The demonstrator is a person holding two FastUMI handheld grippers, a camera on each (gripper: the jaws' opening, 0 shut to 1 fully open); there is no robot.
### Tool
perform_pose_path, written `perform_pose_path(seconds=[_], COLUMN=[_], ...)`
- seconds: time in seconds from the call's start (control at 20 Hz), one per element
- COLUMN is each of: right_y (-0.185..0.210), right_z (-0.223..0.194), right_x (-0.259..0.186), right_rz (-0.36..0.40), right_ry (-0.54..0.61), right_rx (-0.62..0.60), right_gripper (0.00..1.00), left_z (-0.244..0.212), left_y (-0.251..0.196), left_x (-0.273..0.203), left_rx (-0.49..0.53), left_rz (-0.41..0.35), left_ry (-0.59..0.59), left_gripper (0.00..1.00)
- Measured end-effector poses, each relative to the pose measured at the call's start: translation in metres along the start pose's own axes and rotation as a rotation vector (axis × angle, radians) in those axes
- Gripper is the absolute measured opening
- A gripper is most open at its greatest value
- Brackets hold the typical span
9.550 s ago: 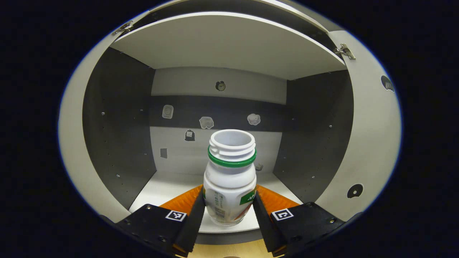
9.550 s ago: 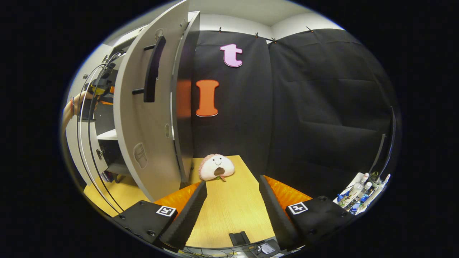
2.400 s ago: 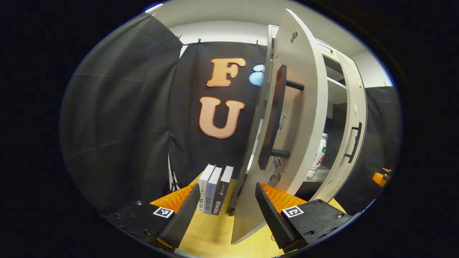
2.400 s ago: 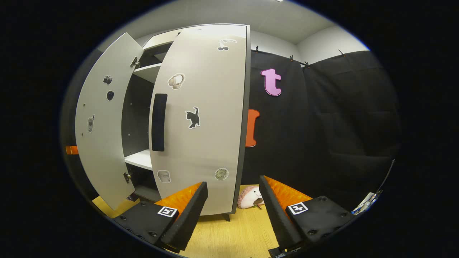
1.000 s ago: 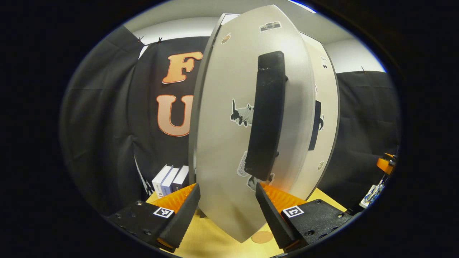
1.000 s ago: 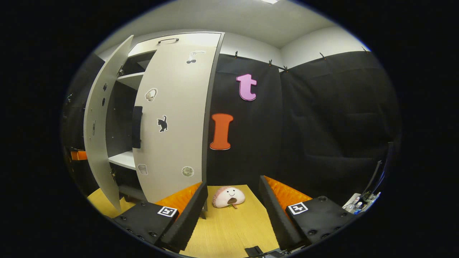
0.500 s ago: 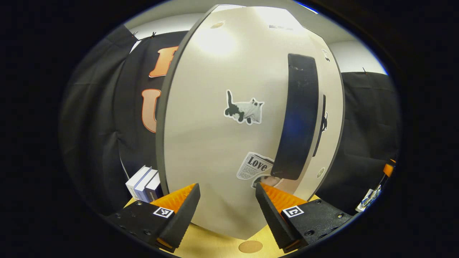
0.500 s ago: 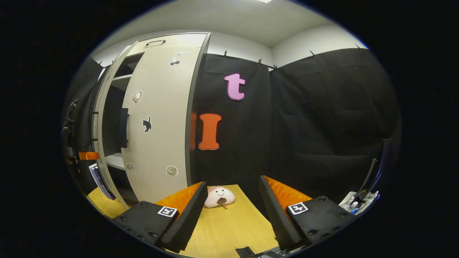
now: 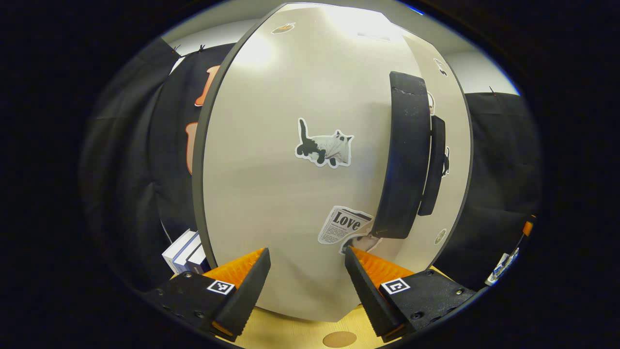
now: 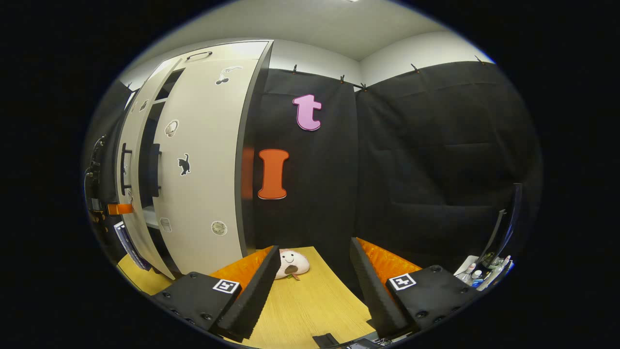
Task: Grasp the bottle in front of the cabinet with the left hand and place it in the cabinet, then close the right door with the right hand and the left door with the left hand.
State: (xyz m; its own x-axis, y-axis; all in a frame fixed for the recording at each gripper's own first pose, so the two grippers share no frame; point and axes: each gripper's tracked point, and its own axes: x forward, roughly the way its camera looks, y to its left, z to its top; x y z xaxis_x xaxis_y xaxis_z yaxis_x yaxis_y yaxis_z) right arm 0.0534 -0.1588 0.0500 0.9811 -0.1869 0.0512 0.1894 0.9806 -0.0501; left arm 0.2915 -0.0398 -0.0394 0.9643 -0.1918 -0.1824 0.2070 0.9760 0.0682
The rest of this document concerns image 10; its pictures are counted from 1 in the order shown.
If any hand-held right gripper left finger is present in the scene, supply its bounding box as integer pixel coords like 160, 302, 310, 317
154, 245, 282, 342

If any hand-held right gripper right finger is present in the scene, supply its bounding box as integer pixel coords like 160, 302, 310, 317
349, 238, 480, 340

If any white cabinet door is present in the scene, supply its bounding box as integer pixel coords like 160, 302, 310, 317
115, 58, 185, 281
153, 57, 260, 277

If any blue packet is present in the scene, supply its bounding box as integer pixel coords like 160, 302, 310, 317
114, 222, 152, 271

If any pink and white plush toy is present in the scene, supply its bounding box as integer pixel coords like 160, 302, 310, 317
275, 249, 310, 281

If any white tray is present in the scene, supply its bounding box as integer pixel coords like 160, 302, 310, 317
454, 255, 480, 284

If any black backdrop cloth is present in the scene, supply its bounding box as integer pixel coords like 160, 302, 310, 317
82, 61, 543, 301

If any white and grey cabinet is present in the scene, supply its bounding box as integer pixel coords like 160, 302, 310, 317
126, 40, 275, 272

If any white cabinet drawer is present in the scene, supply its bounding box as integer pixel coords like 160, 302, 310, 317
179, 41, 270, 63

